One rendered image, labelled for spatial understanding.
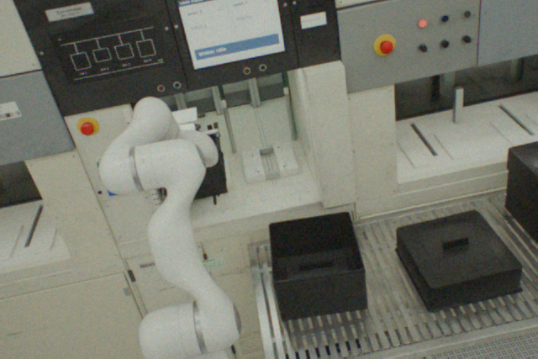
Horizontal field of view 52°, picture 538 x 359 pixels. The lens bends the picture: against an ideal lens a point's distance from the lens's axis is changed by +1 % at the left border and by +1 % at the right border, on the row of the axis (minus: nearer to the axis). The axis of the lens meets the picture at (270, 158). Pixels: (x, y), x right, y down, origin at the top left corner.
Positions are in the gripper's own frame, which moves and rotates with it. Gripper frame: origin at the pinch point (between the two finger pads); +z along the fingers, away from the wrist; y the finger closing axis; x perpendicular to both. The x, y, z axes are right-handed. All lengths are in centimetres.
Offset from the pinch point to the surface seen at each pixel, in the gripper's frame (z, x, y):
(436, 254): -47, -39, 71
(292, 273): -33, -48, 27
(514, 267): -59, -39, 90
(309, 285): -52, -35, 30
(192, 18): -10.0, 37.5, 13.0
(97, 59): -9.9, 31.1, -17.2
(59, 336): -10, -77, -68
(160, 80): -9.9, 20.7, -1.0
